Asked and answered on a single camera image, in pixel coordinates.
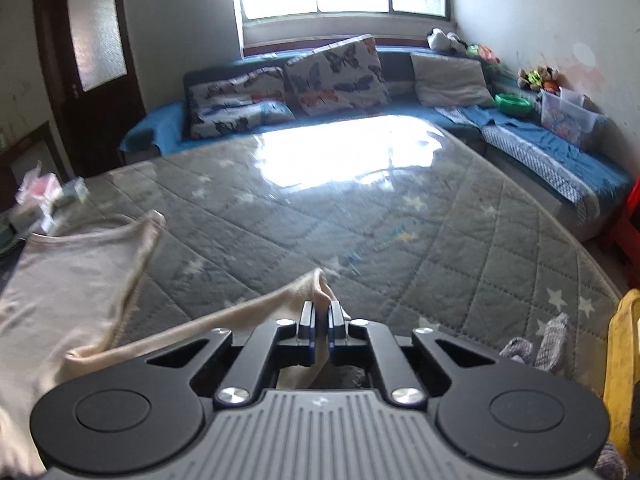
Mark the clear storage box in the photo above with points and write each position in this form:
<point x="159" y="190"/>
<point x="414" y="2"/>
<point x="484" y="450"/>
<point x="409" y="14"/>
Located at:
<point x="570" y="120"/>

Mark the grey star quilted table cover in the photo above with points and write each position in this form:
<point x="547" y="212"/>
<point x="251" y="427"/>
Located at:
<point x="400" y="240"/>

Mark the grey knit cloth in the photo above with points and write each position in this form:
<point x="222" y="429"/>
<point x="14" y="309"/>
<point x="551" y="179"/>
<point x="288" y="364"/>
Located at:
<point x="555" y="340"/>

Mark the white tissue box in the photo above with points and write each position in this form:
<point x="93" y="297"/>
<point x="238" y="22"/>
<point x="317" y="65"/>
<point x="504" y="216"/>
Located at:
<point x="37" y="195"/>

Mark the group of small plush toys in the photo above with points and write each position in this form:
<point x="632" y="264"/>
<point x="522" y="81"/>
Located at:
<point x="537" y="78"/>

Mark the yellow chair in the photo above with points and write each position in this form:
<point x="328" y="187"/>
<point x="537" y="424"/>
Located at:
<point x="622" y="360"/>

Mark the red plastic stool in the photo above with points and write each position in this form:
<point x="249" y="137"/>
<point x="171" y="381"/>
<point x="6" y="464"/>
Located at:
<point x="630" y="225"/>

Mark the dark wooden door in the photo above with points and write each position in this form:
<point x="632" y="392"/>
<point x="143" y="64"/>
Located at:
<point x="100" y="110"/>

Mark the colourful plush toy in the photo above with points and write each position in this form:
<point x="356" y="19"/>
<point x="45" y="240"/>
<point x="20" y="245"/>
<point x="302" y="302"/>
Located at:
<point x="482" y="53"/>

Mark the blue sofa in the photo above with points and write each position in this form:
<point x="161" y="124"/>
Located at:
<point x="155" y="127"/>

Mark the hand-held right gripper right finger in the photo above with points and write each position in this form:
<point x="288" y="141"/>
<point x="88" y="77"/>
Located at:
<point x="336" y="325"/>

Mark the cream sweater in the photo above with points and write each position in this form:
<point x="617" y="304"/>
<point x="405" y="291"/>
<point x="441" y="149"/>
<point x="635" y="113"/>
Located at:
<point x="60" y="280"/>

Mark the green basin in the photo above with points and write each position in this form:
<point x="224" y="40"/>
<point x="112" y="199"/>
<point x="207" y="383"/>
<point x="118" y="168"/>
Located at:
<point x="512" y="104"/>

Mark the panda plush toy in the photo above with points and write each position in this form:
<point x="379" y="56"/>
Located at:
<point x="440" y="39"/>

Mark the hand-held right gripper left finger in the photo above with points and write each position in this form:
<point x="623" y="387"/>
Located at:
<point x="306" y="325"/>

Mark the dark wooden side table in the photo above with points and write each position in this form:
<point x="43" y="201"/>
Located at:
<point x="45" y="135"/>

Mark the large butterfly print pillow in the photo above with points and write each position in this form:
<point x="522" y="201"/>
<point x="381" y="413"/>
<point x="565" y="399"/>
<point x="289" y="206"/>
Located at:
<point x="335" y="75"/>

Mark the grey pillow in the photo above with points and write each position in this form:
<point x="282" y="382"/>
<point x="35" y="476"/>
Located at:
<point x="450" y="80"/>

